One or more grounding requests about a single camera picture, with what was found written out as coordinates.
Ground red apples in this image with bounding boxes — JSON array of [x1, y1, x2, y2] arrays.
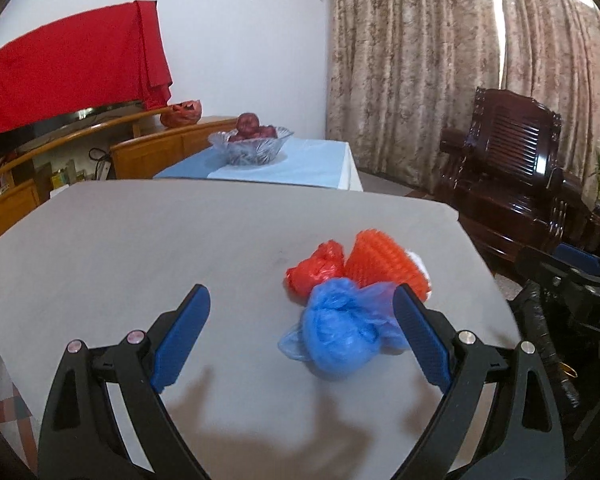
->
[[230, 113, 277, 142]]

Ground orange foam fruit net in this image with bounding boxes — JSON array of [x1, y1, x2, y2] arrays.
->
[[344, 229, 432, 301]]

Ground dark wooden armchair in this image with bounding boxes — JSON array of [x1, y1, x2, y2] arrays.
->
[[434, 87, 586, 262]]

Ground wooden tv cabinet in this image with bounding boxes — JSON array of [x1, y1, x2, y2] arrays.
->
[[0, 110, 237, 236]]

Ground light blue tablecloth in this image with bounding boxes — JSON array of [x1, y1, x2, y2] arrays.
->
[[155, 136, 363, 192]]

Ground glass fruit bowl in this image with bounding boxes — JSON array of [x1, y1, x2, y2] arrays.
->
[[208, 127, 294, 166]]

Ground blue plastic bag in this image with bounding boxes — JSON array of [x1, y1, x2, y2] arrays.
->
[[277, 278, 410, 379]]

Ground red cloth over television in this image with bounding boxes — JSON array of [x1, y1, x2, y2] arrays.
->
[[0, 0, 172, 133]]

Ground floral beige curtain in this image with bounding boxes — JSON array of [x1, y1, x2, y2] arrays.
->
[[326, 0, 600, 197]]

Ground red plastic bag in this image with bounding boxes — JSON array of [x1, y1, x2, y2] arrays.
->
[[285, 240, 344, 300]]

